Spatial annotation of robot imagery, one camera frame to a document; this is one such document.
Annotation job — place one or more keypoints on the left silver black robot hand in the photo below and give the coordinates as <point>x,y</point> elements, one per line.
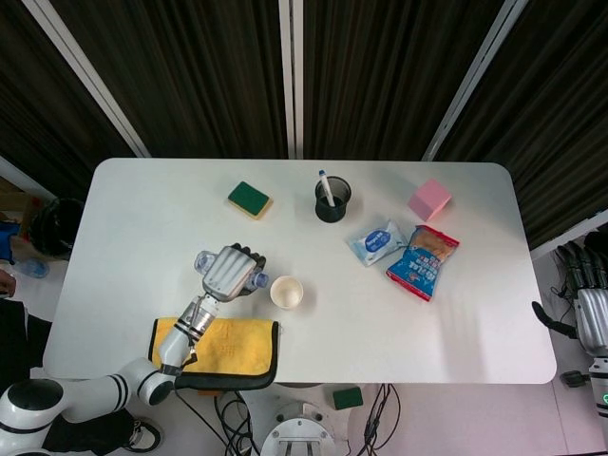
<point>228,273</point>

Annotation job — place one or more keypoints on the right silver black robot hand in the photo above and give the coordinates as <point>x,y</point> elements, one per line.
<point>594,318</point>

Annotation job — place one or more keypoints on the clear plastic water bottle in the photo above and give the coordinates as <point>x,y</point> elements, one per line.
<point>205,262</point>

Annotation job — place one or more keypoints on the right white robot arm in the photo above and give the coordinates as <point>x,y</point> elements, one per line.
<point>599,385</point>

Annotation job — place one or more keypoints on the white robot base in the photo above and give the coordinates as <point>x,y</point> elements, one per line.
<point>299,430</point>

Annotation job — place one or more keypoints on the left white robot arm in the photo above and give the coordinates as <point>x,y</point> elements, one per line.
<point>176,342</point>

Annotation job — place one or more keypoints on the white paper cup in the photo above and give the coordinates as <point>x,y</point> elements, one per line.
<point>286,292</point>

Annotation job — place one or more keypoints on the small black floor device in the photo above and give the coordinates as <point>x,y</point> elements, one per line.
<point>574,378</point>

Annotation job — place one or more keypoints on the yellow cloth with black edge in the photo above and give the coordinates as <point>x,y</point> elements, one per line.
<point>237,347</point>

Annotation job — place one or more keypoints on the green and yellow sponge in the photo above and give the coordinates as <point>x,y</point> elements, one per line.
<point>249,197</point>

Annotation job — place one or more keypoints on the small orange object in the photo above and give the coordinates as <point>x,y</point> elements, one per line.
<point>209,393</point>

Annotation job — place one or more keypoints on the black mesh pen holder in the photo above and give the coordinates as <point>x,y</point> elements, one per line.
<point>339,211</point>

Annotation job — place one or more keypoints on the white marker with blue cap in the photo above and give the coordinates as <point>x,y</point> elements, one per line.
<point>325,187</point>

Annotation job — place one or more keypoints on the white blue wet wipes pack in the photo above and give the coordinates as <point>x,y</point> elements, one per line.
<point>373,242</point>

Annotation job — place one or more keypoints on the dark green sponge block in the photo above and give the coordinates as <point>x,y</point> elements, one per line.
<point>347,398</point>

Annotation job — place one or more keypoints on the black trash bin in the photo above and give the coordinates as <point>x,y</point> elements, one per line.
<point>52,228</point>

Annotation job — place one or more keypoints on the black and white shoe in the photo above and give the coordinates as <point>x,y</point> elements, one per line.
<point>145,434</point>

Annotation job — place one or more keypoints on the blue snack bag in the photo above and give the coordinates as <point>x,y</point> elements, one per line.
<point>418,271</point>

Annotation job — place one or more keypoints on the pink cube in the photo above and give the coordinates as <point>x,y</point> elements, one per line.
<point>430,197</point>

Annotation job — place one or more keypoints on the person in black clothes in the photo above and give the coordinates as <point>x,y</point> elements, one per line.
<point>19,337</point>

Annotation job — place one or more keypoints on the white partition post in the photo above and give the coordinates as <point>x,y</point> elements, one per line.
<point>290,71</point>
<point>475,76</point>
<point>85,71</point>

